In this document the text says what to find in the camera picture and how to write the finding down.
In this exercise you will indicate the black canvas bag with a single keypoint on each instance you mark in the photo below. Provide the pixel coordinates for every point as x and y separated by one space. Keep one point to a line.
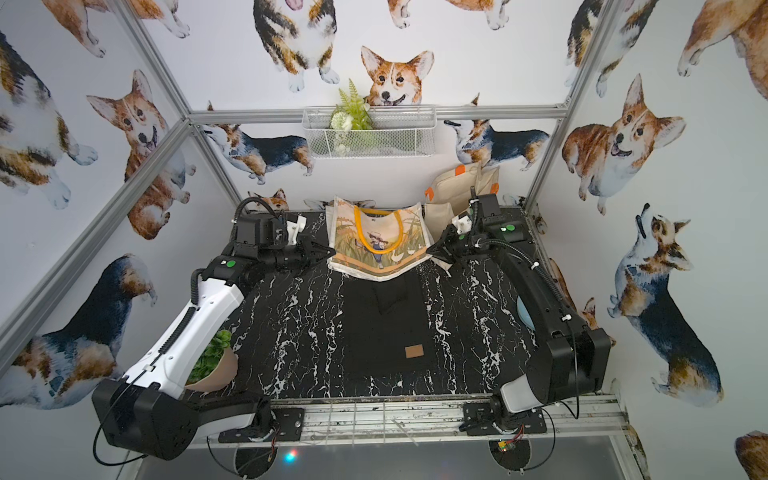
388 345

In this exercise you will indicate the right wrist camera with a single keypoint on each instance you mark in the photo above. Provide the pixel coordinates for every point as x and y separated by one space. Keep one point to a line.
463 223

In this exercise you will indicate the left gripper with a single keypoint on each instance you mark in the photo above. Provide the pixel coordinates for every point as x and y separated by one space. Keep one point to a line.
306 255

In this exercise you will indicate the green fern with white flower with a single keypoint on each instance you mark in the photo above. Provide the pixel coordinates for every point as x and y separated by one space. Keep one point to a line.
351 124

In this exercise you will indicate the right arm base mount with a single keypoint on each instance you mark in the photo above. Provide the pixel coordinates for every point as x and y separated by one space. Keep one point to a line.
490 418

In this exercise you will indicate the light blue dustpan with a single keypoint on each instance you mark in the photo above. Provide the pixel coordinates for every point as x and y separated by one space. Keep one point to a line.
524 315

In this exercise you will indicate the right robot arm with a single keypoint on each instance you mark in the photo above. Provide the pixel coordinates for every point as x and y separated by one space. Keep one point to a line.
571 358

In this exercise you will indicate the white wire wall basket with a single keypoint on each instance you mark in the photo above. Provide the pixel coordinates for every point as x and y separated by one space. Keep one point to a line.
376 133

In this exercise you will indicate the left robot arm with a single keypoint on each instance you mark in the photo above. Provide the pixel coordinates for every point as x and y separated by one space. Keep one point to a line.
145 411

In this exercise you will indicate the cream bag yellow handles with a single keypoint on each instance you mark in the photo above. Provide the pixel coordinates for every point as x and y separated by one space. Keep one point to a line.
376 245

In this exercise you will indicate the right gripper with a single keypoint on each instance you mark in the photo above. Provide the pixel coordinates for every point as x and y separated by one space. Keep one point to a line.
444 248

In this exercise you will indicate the tan round object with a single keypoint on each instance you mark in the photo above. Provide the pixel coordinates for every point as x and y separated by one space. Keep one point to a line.
221 376

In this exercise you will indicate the cream bag orange handles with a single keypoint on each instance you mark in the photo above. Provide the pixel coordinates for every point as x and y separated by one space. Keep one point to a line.
450 192

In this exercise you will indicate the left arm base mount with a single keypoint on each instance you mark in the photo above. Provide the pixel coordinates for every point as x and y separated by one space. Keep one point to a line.
282 425

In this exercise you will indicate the green leafy plant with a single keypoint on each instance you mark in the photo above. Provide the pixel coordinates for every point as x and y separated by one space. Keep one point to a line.
211 356

